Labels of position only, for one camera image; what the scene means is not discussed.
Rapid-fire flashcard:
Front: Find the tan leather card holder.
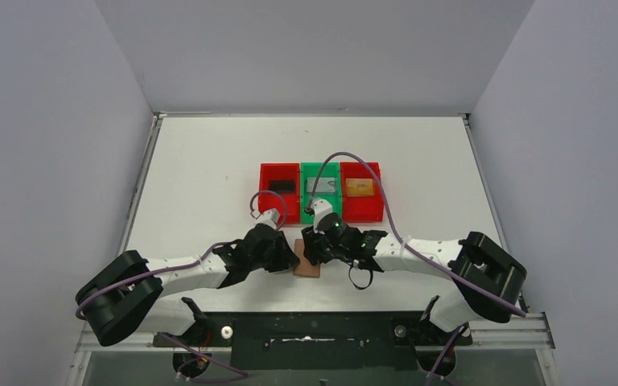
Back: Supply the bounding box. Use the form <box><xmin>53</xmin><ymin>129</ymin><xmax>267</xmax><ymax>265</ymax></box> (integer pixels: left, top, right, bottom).
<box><xmin>293</xmin><ymin>239</ymin><xmax>321</xmax><ymax>279</ymax></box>

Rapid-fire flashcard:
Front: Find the green plastic bin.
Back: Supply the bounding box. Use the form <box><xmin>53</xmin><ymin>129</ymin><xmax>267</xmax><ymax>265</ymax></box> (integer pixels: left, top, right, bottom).
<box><xmin>299</xmin><ymin>162</ymin><xmax>343</xmax><ymax>224</ymax></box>

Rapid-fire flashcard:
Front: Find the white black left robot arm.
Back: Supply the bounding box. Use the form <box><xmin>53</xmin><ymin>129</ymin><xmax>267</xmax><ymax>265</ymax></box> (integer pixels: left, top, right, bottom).
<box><xmin>75</xmin><ymin>224</ymin><xmax>299</xmax><ymax>347</ymax></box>

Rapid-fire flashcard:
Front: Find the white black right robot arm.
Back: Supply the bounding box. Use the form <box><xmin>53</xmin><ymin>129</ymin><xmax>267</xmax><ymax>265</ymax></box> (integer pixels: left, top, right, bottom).
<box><xmin>301</xmin><ymin>213</ymin><xmax>527</xmax><ymax>332</ymax></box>

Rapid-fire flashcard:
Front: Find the silver card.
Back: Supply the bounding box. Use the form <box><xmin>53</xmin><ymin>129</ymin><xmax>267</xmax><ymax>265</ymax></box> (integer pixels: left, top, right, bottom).
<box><xmin>306</xmin><ymin>177</ymin><xmax>337</xmax><ymax>195</ymax></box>

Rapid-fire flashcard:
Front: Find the gold card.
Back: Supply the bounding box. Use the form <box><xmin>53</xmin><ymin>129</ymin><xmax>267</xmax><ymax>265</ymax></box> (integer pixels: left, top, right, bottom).
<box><xmin>344</xmin><ymin>178</ymin><xmax>375</xmax><ymax>197</ymax></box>

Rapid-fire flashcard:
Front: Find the black card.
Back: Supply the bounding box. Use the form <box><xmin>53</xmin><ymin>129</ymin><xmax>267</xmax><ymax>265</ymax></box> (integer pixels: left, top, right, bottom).
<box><xmin>268</xmin><ymin>179</ymin><xmax>296</xmax><ymax>195</ymax></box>

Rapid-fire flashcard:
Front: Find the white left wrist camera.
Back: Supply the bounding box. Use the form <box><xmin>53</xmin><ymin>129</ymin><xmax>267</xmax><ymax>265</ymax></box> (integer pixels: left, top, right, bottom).
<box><xmin>255</xmin><ymin>208</ymin><xmax>281</xmax><ymax>230</ymax></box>

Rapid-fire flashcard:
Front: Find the black strap loop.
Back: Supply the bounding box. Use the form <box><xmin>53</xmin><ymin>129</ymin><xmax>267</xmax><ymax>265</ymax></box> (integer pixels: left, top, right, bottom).
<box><xmin>348</xmin><ymin>263</ymin><xmax>375</xmax><ymax>291</ymax></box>

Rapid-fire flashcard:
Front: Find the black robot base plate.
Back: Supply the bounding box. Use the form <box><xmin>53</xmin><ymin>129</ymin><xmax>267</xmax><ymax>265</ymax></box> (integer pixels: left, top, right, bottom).
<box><xmin>153</xmin><ymin>311</ymin><xmax>472</xmax><ymax>376</ymax></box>

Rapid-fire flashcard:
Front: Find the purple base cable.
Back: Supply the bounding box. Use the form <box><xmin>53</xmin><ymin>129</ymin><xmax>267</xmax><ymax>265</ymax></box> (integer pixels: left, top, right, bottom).
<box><xmin>157</xmin><ymin>332</ymin><xmax>250</xmax><ymax>384</ymax></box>

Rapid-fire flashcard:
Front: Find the aluminium table edge rail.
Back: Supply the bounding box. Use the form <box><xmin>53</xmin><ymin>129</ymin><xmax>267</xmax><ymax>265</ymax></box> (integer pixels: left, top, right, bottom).
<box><xmin>107</xmin><ymin>112</ymin><xmax>167</xmax><ymax>263</ymax></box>

